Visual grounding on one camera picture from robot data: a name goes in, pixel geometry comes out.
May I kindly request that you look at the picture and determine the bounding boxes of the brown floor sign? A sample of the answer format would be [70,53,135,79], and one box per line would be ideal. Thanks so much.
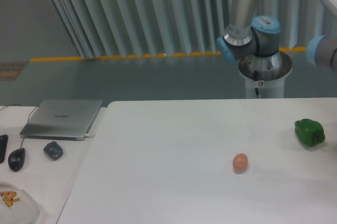
[0,62,28,81]

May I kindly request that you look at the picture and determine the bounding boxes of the silver closed laptop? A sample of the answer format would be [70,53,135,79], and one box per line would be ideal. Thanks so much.
[20,99,103,141]

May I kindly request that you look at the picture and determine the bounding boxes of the green bell pepper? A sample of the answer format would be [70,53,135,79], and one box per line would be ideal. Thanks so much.
[294,119,325,147]

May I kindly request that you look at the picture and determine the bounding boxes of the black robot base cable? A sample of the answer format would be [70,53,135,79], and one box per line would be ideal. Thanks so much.
[253,70,261,99]

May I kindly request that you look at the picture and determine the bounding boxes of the white cap yellow letters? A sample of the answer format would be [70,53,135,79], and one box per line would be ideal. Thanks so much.
[1,181,39,223]

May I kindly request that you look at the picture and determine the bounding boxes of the black flat device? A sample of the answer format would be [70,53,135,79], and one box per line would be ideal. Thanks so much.
[0,134,8,163]

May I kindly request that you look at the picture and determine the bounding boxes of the brown egg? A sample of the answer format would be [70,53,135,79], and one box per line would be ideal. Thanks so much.
[232,153,249,173]

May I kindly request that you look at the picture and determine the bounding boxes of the white usb plug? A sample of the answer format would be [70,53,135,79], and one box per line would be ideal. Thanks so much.
[84,134,95,138]

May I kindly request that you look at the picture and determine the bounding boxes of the black computer mouse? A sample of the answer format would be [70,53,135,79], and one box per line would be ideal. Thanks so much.
[8,148,26,172]

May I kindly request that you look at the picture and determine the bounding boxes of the black mouse cable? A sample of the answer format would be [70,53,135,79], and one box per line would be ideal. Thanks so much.
[0,104,39,150]

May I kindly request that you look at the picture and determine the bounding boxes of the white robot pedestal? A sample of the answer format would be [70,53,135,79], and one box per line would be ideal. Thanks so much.
[239,51,292,99]

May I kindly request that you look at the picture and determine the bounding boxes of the white corrugated partition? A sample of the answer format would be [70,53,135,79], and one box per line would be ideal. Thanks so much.
[51,0,336,59]

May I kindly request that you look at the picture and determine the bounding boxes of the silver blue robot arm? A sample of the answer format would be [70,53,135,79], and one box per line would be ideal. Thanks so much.
[217,0,336,81]

